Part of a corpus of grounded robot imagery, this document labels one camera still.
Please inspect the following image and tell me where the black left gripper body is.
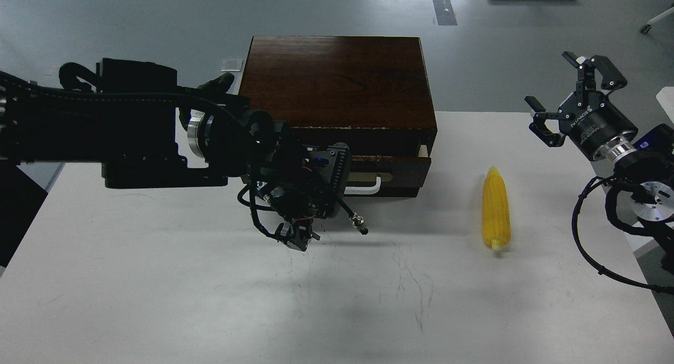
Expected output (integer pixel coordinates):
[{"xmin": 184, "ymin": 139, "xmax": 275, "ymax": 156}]
[{"xmin": 263, "ymin": 142, "xmax": 352, "ymax": 222}]

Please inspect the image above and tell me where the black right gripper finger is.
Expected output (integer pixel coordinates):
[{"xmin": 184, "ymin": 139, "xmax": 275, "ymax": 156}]
[
  {"xmin": 562, "ymin": 51, "xmax": 628, "ymax": 99},
  {"xmin": 524, "ymin": 96, "xmax": 570, "ymax": 147}
]

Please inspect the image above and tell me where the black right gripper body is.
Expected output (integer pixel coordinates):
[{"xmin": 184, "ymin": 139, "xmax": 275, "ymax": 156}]
[{"xmin": 558, "ymin": 91, "xmax": 638, "ymax": 161}]

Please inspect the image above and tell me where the wooden drawer with white handle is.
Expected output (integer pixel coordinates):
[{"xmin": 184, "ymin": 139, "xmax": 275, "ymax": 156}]
[{"xmin": 345, "ymin": 145, "xmax": 432, "ymax": 198}]

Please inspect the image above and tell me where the yellow corn cob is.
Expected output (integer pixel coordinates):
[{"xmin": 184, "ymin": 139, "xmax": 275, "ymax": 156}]
[{"xmin": 482, "ymin": 166, "xmax": 512, "ymax": 251}]

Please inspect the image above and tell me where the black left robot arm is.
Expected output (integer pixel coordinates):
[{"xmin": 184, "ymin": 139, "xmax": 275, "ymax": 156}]
[{"xmin": 2, "ymin": 57, "xmax": 368, "ymax": 251}]

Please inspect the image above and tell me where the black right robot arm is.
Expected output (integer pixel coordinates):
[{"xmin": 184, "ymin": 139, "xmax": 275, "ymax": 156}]
[{"xmin": 525, "ymin": 51, "xmax": 672, "ymax": 272}]

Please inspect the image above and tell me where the dark wooden drawer box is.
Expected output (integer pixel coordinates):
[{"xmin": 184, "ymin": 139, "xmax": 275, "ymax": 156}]
[{"xmin": 238, "ymin": 35, "xmax": 439, "ymax": 198}]

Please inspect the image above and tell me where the white furniture edge right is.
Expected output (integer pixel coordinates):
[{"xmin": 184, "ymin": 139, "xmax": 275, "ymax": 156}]
[{"xmin": 656, "ymin": 86, "xmax": 674, "ymax": 115}]

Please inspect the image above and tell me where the white chair leg with caster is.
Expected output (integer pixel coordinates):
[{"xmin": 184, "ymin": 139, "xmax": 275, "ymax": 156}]
[{"xmin": 639, "ymin": 4, "xmax": 673, "ymax": 35}]

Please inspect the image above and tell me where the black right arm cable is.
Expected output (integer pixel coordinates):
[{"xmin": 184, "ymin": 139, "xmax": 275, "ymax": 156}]
[{"xmin": 572, "ymin": 175, "xmax": 674, "ymax": 295}]

